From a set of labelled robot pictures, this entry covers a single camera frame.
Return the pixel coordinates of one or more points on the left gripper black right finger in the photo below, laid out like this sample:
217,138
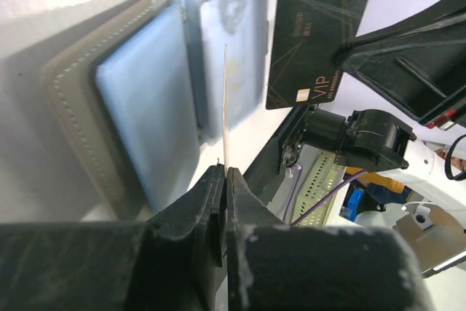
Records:
274,266

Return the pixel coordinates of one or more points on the grey blue card holder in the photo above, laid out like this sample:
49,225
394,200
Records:
68,84

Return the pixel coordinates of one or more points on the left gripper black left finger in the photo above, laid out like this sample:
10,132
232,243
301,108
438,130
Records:
172,261

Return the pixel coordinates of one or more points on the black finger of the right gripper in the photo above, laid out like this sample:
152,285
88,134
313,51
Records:
420,72

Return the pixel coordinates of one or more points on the white magnetic stripe card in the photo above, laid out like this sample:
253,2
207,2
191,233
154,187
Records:
233,47

